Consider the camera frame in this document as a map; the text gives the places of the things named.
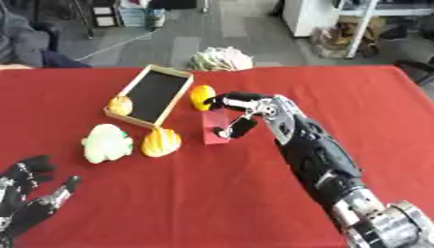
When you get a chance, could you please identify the white cabinet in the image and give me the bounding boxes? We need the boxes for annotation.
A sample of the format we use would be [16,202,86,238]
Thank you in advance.
[281,0,345,38]

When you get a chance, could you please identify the tan toy bread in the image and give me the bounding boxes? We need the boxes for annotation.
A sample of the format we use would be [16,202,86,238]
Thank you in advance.
[107,95,135,117]

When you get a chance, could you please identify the person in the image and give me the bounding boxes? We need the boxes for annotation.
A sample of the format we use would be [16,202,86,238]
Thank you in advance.
[0,0,92,71]

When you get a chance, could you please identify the tan box with black inside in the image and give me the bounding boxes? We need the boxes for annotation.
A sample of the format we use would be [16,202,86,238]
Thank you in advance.
[103,64,196,130]

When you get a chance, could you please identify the white table leg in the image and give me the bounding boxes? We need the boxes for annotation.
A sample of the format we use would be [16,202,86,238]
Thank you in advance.
[344,0,382,59]

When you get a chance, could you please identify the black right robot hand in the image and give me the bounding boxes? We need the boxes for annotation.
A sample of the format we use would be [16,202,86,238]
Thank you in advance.
[201,91,302,140]

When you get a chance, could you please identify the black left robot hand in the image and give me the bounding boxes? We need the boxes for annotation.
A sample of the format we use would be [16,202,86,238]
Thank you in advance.
[0,154,83,248]

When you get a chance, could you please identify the brown bag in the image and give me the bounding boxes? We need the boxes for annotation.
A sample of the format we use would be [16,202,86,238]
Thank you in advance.
[308,15,382,60]

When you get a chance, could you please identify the black chair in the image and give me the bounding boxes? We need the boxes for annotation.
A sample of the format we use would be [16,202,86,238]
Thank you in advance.
[393,57,434,85]

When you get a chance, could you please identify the red block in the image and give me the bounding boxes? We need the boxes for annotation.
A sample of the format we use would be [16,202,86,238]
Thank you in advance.
[200,108,233,145]

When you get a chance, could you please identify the yellow toy pepper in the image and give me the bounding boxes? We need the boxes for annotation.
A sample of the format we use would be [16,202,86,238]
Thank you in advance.
[188,84,217,112]

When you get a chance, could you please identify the white crumpled bag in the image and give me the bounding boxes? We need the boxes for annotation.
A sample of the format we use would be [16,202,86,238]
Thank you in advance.
[188,46,257,72]

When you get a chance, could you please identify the orange striped toy pumpkin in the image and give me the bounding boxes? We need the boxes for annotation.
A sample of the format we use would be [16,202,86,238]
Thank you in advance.
[139,126,183,158]

